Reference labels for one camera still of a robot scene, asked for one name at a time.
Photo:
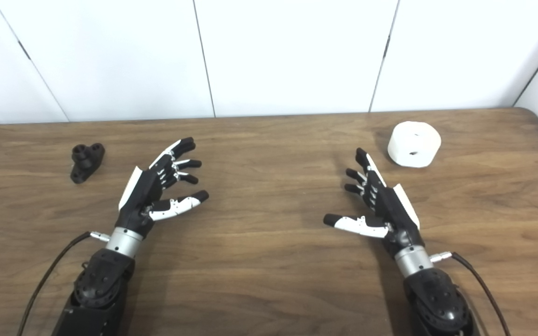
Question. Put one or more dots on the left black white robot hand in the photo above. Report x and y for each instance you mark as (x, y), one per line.
(140, 196)

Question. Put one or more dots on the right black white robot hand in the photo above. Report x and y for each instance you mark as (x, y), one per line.
(395, 214)

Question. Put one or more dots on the black plastic holder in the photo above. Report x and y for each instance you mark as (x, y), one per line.
(84, 163)

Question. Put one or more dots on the round white plastic piece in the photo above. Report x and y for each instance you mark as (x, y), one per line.
(414, 140)

